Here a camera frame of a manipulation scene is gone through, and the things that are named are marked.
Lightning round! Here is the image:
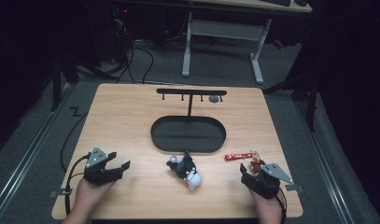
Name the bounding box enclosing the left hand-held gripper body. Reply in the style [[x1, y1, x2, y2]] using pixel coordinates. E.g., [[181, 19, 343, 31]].
[[82, 146, 123, 188]]

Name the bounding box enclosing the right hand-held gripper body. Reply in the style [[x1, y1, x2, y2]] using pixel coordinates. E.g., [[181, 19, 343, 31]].
[[240, 162, 294, 200]]

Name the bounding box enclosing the red and orange figure keychain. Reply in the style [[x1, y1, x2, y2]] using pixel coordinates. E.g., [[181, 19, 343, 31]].
[[248, 148, 263, 175]]

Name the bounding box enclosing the person's left hand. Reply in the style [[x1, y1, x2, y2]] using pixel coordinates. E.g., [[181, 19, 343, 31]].
[[75, 177, 117, 217]]

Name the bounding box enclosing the person's right hand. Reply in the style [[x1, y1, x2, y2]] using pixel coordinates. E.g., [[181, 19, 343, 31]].
[[248, 189, 285, 220]]

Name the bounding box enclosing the black oval tray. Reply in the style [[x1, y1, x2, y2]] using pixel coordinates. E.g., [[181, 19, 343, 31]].
[[149, 88, 228, 154]]

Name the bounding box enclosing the black stand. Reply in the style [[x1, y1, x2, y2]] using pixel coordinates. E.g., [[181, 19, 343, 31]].
[[49, 50, 81, 113], [262, 69, 320, 133]]

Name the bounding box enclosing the dark computer tower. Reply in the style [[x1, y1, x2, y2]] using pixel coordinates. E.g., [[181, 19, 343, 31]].
[[84, 4, 134, 68]]

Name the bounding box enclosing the white-legged desk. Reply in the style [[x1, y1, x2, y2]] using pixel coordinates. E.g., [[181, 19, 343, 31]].
[[181, 0, 314, 85]]

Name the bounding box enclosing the red snack bar keychain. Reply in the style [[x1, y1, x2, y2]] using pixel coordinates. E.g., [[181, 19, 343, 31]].
[[224, 151, 254, 162]]

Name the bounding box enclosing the right hand-held gripper cable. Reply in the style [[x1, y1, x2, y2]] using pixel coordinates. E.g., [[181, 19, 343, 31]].
[[276, 186, 288, 224]]

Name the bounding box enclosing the hand-held gripper cable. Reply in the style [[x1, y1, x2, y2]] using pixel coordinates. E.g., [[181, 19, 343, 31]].
[[63, 153, 92, 217], [276, 186, 288, 224]]

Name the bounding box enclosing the left hand-held gripper cable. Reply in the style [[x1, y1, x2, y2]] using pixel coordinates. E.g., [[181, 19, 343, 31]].
[[63, 153, 92, 217]]

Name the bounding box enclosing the black floor cable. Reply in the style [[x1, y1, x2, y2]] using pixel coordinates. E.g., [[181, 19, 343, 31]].
[[60, 110, 90, 174]]

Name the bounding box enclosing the black and white plush keychain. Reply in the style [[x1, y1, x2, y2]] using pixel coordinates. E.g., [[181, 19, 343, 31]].
[[165, 149, 204, 191]]

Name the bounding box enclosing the metal floor rail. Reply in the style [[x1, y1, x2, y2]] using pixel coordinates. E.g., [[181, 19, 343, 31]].
[[0, 83, 74, 220], [294, 101, 356, 224]]

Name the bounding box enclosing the bundle of black cables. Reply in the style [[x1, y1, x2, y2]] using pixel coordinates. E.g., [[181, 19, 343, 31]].
[[102, 18, 155, 86]]

